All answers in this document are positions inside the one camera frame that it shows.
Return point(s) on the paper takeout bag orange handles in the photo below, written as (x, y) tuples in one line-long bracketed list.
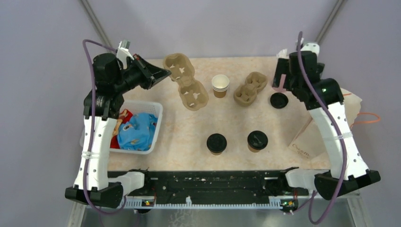
[(308, 143)]

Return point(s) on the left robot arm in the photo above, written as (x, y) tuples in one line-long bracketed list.
[(112, 77)]

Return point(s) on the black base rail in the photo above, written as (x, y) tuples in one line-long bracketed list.
[(215, 187)]

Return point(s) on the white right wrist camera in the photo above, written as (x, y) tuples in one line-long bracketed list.
[(312, 47)]

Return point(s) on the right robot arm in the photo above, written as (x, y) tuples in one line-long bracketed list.
[(324, 101)]

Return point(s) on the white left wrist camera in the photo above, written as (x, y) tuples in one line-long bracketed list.
[(123, 54)]

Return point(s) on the stack of paper cups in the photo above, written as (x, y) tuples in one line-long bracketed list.
[(220, 84)]

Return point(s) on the single pulp cup carrier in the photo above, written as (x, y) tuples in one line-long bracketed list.
[(191, 91)]

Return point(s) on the pink straw holder cup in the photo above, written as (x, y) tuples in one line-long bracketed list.
[(282, 82)]

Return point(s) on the blue snack bag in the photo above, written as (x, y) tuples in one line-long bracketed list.
[(138, 133)]

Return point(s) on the red snack bag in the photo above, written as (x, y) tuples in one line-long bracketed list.
[(123, 118)]

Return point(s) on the brown pulp cup carrier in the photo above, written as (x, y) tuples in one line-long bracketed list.
[(246, 93)]

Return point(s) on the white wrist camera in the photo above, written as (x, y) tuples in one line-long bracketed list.
[(123, 54), (312, 47)]

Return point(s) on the black lid stack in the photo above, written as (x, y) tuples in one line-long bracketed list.
[(279, 100)]

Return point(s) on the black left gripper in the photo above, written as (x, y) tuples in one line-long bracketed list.
[(151, 73)]

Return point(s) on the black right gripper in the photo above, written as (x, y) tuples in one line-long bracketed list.
[(283, 67)]

